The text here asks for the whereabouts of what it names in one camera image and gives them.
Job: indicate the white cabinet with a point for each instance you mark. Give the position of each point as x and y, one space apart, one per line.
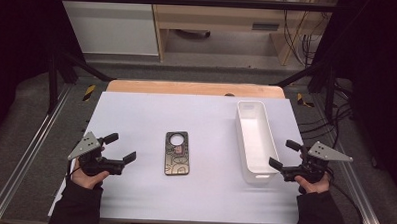
112 25

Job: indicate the aluminium rail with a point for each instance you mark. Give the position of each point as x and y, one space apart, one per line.
28 149
360 197

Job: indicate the white table mat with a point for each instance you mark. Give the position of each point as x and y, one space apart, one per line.
146 123

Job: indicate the black frame stand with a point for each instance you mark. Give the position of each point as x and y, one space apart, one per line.
329 93
52 87

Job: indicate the patterned dark phone case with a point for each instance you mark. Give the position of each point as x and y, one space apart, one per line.
177 153

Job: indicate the person's left hand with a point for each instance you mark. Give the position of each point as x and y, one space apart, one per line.
87 179

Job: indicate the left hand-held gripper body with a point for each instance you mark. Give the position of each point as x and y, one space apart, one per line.
99 163

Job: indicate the black frame crossbar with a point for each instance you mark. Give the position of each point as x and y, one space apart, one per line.
190 1

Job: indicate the yellow black tape strip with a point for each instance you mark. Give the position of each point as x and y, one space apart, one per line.
302 100
89 92

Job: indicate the grey rectangular panel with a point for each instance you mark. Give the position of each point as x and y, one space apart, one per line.
265 27

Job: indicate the person's right hand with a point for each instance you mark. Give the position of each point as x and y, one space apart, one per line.
315 186

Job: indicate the black curtain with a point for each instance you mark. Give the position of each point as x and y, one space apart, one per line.
18 45
377 81

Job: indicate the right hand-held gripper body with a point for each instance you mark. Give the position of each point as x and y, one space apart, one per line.
309 169

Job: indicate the white plastic bin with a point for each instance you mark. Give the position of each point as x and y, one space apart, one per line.
257 140

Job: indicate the wooden desk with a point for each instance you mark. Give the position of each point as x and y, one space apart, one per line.
220 16

